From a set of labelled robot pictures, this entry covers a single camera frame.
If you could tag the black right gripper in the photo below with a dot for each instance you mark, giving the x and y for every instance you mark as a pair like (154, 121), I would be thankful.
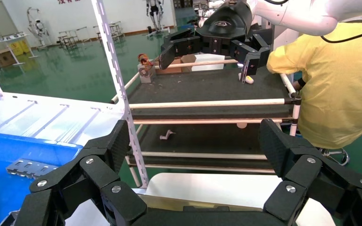
(224, 25)

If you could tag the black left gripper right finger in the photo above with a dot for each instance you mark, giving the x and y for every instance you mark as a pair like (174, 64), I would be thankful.
(302, 168)

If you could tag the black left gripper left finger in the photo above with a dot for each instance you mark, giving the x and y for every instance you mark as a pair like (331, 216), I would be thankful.
(90, 174)

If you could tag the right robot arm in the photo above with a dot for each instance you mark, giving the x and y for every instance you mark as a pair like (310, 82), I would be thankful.
(293, 15)

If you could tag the small grey metal part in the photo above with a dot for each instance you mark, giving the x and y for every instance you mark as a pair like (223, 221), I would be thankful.
(166, 135)

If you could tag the white rectangular box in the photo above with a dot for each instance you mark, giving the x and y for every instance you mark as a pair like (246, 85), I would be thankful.
(209, 62)

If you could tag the white and yellow object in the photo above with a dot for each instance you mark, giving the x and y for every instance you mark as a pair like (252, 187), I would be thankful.
(247, 79)

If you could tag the open brown cardboard box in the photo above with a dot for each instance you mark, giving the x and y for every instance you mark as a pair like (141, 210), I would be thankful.
(171, 67)

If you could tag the grey humanoid robot on stand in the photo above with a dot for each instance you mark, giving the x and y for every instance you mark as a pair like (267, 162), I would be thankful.
(154, 12)

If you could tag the white perforated steel shelf rack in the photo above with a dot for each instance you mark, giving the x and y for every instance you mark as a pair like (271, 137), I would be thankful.
(43, 115)

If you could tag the person in yellow coat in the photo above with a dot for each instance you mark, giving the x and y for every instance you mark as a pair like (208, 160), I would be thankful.
(340, 87)

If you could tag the blue plastic bin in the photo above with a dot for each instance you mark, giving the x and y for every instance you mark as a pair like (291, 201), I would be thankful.
(0, 187)

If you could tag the metal desk with chairs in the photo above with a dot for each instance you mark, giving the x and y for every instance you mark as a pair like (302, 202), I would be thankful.
(112, 31)

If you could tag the group of metal chairs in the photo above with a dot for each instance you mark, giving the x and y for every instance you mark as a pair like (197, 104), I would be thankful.
(71, 39)

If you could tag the brown cardboard box on floor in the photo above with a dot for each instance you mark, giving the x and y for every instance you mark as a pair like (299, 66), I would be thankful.
(5, 58)

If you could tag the yellow waste bin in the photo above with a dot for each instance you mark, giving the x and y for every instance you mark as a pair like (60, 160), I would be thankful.
(15, 48)
(25, 46)

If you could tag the white humanoid robot on stand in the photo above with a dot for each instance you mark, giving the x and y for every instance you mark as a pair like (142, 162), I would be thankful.
(39, 28)

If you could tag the white workbench with items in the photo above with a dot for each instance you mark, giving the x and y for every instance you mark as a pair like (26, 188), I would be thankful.
(14, 39)

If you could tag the pipe frame cart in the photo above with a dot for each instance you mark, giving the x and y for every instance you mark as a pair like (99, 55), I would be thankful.
(206, 90)

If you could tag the grey slotted metal bracket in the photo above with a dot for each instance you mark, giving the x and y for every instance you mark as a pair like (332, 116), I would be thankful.
(31, 168)

